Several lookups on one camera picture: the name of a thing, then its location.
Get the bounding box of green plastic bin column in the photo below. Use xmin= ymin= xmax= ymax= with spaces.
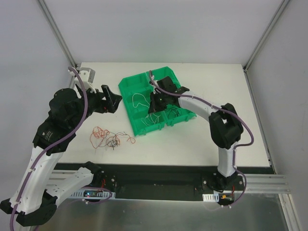
xmin=151 ymin=66 xmax=196 ymax=126
xmin=118 ymin=72 xmax=165 ymax=136

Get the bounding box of white wire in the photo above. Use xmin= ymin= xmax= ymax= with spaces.
xmin=131 ymin=92 xmax=162 ymax=127

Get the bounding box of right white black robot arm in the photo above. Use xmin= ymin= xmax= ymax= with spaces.
xmin=148 ymin=74 xmax=244 ymax=192

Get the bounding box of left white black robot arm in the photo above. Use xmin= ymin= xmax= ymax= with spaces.
xmin=0 ymin=85 xmax=122 ymax=229

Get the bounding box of green plastic bin right column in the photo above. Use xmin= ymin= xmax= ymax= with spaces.
xmin=151 ymin=66 xmax=196 ymax=126

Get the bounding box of left white cable duct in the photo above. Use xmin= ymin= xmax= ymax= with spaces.
xmin=69 ymin=189 xmax=111 ymax=200

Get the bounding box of green plastic bin left column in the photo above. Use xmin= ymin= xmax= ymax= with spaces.
xmin=118 ymin=72 xmax=165 ymax=136

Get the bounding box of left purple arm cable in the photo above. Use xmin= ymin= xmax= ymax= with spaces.
xmin=9 ymin=66 xmax=114 ymax=231

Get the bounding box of coloured wire bundle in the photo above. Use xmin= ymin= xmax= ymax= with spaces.
xmin=104 ymin=131 xmax=136 ymax=150

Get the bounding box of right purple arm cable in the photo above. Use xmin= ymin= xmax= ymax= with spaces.
xmin=148 ymin=70 xmax=255 ymax=207

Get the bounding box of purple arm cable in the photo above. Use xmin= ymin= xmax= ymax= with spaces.
xmin=9 ymin=66 xmax=114 ymax=231
xmin=148 ymin=70 xmax=255 ymax=207

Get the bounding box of aluminium frame rail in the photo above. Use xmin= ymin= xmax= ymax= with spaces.
xmin=245 ymin=174 xmax=291 ymax=194

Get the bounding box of right white cable duct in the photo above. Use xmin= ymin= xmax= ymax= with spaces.
xmin=202 ymin=192 xmax=219 ymax=203

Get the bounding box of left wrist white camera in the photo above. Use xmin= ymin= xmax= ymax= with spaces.
xmin=70 ymin=67 xmax=96 ymax=92

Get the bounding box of white cable duct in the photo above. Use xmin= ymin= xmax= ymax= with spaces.
xmin=202 ymin=192 xmax=219 ymax=203
xmin=69 ymin=189 xmax=111 ymax=200

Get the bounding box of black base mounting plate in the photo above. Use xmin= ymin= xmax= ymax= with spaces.
xmin=72 ymin=163 xmax=244 ymax=200

